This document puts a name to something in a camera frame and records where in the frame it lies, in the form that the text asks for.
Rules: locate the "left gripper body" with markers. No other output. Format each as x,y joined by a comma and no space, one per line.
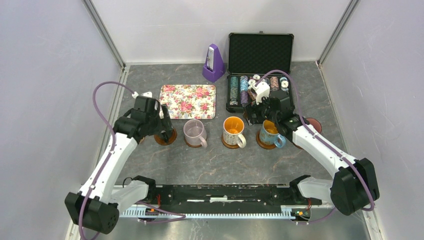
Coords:
155,125

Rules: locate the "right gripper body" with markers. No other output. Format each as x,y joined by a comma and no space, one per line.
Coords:
263,111

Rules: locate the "wooden coaster one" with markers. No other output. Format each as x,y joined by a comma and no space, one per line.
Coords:
166,138

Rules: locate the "blue mug orange inside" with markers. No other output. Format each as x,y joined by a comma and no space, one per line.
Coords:
269,135

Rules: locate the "lilac mug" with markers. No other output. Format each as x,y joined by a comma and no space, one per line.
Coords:
195,133

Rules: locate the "floral tray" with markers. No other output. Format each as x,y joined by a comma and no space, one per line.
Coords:
189,101

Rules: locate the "wooden coaster three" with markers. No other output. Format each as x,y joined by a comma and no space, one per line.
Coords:
192,146

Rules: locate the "wooden coaster two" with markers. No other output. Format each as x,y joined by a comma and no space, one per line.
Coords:
261,144

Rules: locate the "pink mug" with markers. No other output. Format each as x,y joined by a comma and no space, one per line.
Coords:
315,123

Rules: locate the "white mug orange inside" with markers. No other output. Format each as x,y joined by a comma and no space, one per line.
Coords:
233,128

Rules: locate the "wooden coaster four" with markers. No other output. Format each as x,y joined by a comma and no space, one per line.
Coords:
229,146

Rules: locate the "wooden coaster five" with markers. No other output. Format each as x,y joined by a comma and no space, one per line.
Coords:
297,146

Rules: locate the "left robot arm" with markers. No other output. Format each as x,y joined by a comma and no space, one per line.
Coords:
95,206

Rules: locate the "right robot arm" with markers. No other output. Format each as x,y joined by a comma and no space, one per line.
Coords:
353,185

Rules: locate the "purple poker chip stack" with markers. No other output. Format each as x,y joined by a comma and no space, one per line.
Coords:
244,97

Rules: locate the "teal poker chip stack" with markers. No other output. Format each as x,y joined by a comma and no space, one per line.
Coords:
233,91

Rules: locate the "black poker chip case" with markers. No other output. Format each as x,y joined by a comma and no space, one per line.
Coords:
253,56

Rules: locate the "purple metronome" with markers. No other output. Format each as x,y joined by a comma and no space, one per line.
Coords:
214,66

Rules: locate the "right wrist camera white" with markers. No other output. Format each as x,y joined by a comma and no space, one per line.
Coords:
261,90

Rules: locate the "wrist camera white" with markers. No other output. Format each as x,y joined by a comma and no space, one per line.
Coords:
148,94
261,90

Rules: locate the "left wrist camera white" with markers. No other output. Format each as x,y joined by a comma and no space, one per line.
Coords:
148,94

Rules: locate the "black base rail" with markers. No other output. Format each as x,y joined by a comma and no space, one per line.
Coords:
226,198

